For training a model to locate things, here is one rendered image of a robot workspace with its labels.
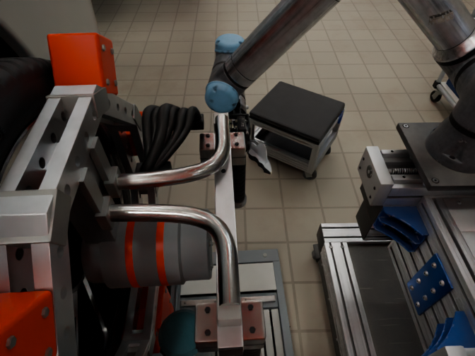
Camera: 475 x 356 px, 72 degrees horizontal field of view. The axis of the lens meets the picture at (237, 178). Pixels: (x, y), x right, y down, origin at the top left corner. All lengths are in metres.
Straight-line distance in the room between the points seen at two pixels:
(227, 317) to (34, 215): 0.23
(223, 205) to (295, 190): 1.32
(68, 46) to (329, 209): 1.46
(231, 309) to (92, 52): 0.41
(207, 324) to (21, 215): 0.25
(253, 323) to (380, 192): 0.55
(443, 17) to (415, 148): 0.29
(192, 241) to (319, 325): 1.00
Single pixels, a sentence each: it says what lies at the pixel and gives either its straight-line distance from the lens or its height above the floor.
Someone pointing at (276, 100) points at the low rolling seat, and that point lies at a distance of 1.80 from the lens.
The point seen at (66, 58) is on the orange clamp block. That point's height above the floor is 1.14.
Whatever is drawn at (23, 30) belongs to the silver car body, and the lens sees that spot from 0.86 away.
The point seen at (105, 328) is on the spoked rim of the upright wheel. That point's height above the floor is 0.62.
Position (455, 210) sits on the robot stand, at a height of 0.73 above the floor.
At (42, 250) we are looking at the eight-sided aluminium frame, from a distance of 0.39.
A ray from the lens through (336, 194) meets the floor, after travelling 1.84.
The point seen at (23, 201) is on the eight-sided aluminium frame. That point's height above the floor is 1.12.
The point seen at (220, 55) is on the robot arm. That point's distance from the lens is 0.84.
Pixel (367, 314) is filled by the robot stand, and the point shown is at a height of 0.21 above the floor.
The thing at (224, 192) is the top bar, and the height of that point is 0.98.
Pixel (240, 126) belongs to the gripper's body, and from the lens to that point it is 0.76.
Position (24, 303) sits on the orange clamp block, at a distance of 0.37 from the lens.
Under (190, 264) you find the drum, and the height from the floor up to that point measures 0.88.
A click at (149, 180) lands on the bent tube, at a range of 0.52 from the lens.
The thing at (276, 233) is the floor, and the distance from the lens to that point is 1.64.
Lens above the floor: 1.39
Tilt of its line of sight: 49 degrees down
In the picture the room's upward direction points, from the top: straight up
